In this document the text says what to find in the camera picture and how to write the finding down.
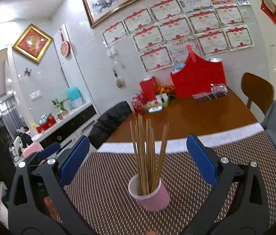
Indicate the pink cylindrical cup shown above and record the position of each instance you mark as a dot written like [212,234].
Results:
[156,201]

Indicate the thin chopstick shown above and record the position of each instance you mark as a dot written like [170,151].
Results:
[148,155]

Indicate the person right hand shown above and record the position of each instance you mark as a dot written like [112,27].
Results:
[151,233]

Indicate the teal container on sideboard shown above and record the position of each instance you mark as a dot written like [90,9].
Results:
[74,95]

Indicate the black white sideboard cabinet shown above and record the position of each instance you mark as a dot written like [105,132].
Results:
[79,122]

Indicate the red gift bag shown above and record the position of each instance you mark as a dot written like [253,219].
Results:
[197,75]

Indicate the gold framed red picture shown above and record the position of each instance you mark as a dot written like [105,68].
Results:
[33,43]

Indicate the seated person in background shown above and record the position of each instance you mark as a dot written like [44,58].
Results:
[25,137]

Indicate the brown dotted placemat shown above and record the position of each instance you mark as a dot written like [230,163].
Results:
[99,190]

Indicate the small red gift box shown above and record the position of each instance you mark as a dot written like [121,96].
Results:
[149,88]

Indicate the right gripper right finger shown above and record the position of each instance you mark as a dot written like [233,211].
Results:
[237,203]

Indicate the black jacket on chair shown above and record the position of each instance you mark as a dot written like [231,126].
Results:
[108,123]

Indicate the brown wooden chair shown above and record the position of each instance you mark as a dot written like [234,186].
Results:
[258,91]

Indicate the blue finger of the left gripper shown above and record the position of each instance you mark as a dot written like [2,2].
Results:
[48,151]

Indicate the green potted plant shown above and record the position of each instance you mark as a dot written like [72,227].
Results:
[59,104]

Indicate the long chopstick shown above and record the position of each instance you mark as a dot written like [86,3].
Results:
[161,158]

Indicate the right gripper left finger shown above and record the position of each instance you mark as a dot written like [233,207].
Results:
[38,203]

